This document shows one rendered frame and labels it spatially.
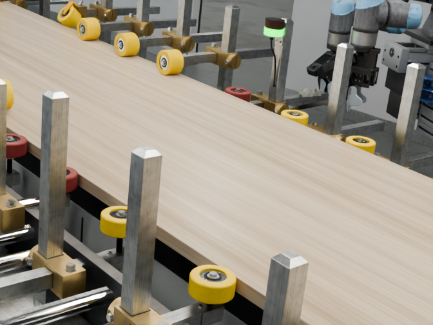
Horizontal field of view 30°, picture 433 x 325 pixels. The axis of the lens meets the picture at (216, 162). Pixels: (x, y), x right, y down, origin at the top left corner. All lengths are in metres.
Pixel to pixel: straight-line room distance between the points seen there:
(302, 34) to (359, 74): 3.37
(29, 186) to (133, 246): 0.81
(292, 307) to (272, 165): 0.91
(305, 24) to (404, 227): 4.15
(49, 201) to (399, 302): 0.65
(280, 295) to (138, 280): 0.34
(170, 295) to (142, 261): 0.34
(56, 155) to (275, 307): 0.59
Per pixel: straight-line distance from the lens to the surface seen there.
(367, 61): 2.43
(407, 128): 2.24
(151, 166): 1.24
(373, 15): 2.39
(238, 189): 1.76
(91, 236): 1.84
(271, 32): 2.47
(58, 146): 1.48
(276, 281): 1.04
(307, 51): 5.77
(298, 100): 2.70
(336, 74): 2.38
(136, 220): 1.27
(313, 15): 5.72
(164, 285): 1.64
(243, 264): 1.45
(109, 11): 3.28
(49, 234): 1.54
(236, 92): 2.49
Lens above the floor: 1.56
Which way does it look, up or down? 20 degrees down
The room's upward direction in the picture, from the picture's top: 6 degrees clockwise
